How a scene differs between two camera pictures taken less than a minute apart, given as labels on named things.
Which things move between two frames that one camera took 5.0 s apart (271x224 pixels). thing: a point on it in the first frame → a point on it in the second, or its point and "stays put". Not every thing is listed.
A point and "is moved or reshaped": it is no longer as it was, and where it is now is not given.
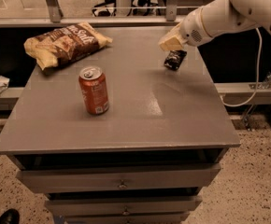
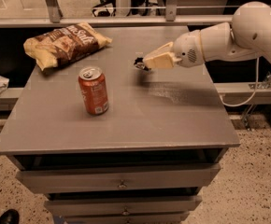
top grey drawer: x=108 y=179 stays put
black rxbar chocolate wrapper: x=175 y=59 is moved or reshaped
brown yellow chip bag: x=64 y=44 stays put
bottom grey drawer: x=126 y=217 stays put
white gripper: x=192 y=29 → x=187 y=49
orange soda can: x=94 y=87 stays put
